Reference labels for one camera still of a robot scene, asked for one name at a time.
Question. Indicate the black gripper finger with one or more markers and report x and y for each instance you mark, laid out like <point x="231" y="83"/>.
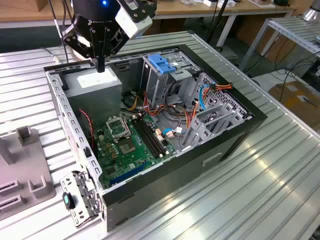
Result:
<point x="93" y="42"/>
<point x="107" y="42"/>

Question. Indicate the metal disk bay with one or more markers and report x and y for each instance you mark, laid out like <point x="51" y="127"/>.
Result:
<point x="215" y="117"/>

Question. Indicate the blue plastic drive latch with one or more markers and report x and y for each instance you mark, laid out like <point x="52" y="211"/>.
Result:
<point x="160" y="63"/>

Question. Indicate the grey power supply unit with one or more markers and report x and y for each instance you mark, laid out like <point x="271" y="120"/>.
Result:
<point x="95" y="100"/>

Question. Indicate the wooden desk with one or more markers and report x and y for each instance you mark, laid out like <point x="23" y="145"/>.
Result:
<point x="200" y="10"/>

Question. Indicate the RAM slot white clips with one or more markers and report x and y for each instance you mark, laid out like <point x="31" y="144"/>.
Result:
<point x="149" y="137"/>
<point x="155" y="137"/>

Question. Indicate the CPU socket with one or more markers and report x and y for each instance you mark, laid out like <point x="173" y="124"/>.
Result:
<point x="127" y="147"/>

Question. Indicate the small white box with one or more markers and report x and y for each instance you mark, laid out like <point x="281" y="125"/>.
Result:
<point x="231" y="3"/>
<point x="209" y="3"/>

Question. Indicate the black tripod stand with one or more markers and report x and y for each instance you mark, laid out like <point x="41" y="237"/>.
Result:
<point x="221" y="14"/>

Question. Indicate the green motherboard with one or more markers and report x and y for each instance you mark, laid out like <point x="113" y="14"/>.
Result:
<point x="132" y="160"/>

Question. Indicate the blue expansion slot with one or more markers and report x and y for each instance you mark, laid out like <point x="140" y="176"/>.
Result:
<point x="130" y="172"/>

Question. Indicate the grey parts rack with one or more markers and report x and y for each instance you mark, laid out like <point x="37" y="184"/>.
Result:
<point x="25" y="160"/>

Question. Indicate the black open PC case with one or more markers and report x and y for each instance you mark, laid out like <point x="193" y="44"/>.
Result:
<point x="175" y="175"/>

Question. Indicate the black teal latch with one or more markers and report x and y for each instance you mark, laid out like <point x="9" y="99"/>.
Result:
<point x="66" y="200"/>

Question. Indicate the labelled cardboard box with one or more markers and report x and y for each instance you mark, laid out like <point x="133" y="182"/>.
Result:
<point x="295" y="100"/>

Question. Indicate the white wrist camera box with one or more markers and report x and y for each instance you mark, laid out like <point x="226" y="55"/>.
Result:
<point x="135" y="25"/>

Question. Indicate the black camera bracket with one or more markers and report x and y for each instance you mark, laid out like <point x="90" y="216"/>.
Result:
<point x="150" y="10"/>

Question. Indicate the metal card retention bracket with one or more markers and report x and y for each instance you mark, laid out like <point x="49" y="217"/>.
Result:
<point x="75" y="178"/>

